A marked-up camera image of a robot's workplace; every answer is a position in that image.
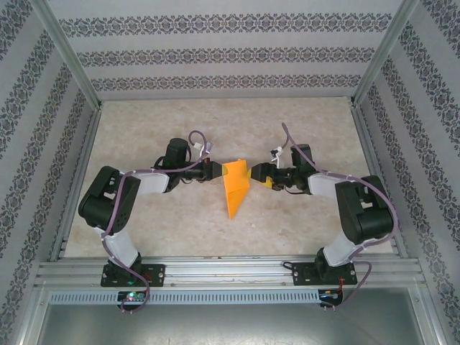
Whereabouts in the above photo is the aluminium side rail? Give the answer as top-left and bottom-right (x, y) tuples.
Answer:
(350, 103), (409, 259)
(48, 106), (105, 262)

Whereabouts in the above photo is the aluminium frame post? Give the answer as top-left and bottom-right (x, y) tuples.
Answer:
(28, 0), (105, 111)
(350, 0), (421, 109)

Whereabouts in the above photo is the orange paper sheet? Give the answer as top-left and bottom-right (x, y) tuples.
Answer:
(221, 157), (252, 220)

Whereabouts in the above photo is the slotted grey cable duct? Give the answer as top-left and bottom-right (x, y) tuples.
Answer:
(48, 289), (321, 305)

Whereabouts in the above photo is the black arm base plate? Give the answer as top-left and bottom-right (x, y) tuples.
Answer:
(101, 264), (167, 288)
(291, 262), (357, 288)

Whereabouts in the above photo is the purple cable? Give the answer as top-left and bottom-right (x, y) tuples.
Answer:
(101, 129), (211, 314)
(281, 121), (400, 312)

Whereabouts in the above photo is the grey sheet metal panel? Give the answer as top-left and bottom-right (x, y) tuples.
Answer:
(34, 287), (439, 345)

